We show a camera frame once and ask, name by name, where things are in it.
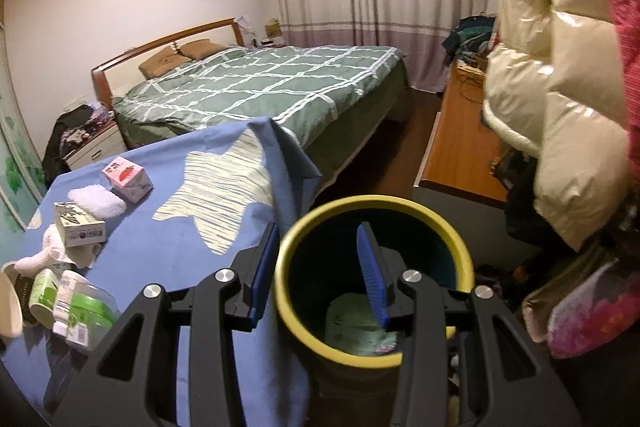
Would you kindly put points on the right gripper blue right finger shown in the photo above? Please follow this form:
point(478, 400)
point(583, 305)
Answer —
point(375, 273)

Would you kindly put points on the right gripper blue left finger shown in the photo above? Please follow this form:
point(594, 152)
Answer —
point(263, 265)

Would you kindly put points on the green plastic wrapper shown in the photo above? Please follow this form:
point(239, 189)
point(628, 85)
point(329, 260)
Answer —
point(352, 328)

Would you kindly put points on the pink strawberry milk carton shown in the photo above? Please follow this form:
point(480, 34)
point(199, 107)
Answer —
point(128, 179)

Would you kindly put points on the clear green label jar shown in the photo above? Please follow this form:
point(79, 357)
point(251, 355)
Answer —
point(82, 313)

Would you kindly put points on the white tissue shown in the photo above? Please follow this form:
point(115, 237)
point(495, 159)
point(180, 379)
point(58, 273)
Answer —
point(54, 252)

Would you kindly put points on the white fluffy cloth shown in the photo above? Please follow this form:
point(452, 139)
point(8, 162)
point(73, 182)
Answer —
point(96, 200)

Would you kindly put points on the green tea carton box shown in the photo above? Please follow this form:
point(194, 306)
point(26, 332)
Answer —
point(76, 226)

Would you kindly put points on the paper noodle bowl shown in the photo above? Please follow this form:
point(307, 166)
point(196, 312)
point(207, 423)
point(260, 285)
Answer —
point(15, 293)

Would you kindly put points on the small green carton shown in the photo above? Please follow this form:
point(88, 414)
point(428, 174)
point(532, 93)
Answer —
point(42, 297)

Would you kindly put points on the yellow rimmed trash bin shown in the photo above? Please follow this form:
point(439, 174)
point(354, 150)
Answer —
point(318, 262)

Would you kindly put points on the blue tablecloth with stars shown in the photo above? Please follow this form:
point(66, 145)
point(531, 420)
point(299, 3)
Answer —
point(257, 174)

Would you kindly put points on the wooden side desk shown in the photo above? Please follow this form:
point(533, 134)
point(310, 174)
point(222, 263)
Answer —
point(461, 150)

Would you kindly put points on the wooden bed with headboard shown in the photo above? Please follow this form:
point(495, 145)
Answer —
point(333, 150)

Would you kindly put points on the green plaid duvet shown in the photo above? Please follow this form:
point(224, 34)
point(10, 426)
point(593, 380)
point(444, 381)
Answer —
point(303, 90)

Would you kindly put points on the white bedside cabinet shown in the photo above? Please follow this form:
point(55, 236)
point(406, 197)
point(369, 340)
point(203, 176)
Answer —
point(104, 144)

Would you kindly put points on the pink floral bag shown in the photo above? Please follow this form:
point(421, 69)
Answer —
point(590, 303)

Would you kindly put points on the clothes heap on desk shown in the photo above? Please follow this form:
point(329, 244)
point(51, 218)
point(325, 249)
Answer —
point(467, 37)

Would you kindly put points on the brown pillow left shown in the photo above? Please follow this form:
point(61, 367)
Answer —
point(162, 62)

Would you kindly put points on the brown pillow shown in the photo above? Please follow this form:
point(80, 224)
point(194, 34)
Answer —
point(197, 50)
point(162, 62)

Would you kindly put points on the brown pillow right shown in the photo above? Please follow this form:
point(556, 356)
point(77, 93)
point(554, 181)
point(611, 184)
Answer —
point(197, 50)

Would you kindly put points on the pile of dark clothes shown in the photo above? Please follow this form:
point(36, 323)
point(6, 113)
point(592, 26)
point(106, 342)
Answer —
point(71, 131)

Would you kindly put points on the cream puffer jacket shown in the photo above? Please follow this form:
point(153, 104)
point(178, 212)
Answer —
point(554, 90)

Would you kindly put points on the sliding wardrobe glass door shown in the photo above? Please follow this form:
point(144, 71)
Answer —
point(22, 184)

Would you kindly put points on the red quilted jacket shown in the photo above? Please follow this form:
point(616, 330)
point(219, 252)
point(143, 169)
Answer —
point(626, 22)

